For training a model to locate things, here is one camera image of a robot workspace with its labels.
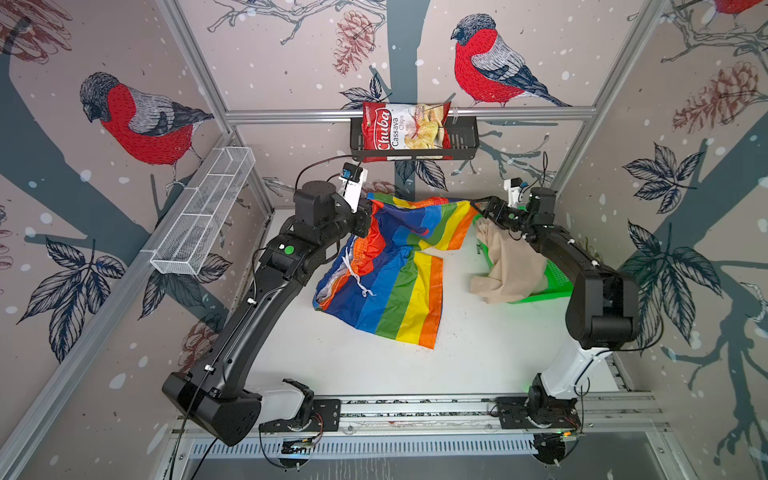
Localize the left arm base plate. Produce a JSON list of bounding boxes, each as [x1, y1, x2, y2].
[[258, 399, 341, 434]]

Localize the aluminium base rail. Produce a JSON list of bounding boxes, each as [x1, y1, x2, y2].
[[314, 391, 670, 436]]

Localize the white wire mesh shelf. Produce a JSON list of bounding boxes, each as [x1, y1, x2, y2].
[[150, 146, 255, 276]]

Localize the aluminium horizontal frame bar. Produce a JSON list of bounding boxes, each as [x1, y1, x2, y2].
[[225, 106, 597, 126]]

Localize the black wire basket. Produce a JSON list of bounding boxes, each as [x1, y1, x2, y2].
[[349, 116, 480, 162]]

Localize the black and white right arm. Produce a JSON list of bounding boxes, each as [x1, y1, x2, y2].
[[471, 187, 640, 429]]

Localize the beige shorts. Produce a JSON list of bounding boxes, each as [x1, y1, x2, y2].
[[469, 217, 549, 304]]

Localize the green plastic tray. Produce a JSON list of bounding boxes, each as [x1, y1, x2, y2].
[[473, 215, 573, 304]]

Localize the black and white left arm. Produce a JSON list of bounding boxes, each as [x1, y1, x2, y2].
[[162, 181, 372, 446]]

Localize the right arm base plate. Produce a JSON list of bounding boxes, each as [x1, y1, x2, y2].
[[494, 395, 581, 430]]

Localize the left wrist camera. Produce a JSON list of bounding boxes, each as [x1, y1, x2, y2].
[[339, 162, 368, 213]]

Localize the red cassava chips bag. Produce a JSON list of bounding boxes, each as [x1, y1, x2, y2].
[[362, 102, 451, 162]]

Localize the rainbow striped shorts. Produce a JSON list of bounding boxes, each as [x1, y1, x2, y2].
[[313, 193, 477, 349]]

